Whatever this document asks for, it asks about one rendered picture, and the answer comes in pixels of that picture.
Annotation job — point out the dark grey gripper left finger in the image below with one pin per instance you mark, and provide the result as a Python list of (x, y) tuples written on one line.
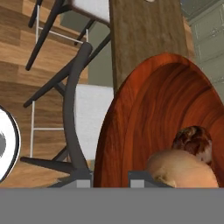
[(83, 178)]

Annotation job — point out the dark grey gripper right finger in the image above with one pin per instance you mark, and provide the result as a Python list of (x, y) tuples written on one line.
[(137, 179)]

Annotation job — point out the chicken drumstick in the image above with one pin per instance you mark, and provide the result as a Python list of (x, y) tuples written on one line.
[(180, 169)]

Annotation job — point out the red-brown wooden plate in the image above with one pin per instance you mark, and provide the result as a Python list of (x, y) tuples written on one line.
[(145, 116)]

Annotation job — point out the white plate with black rim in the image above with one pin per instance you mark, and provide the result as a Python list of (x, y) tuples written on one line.
[(10, 140)]

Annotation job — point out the dark chair with white seat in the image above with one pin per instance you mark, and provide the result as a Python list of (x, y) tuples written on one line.
[(46, 29), (71, 96)]

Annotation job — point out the grey-green cupboard run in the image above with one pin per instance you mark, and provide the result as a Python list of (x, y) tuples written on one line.
[(208, 43)]

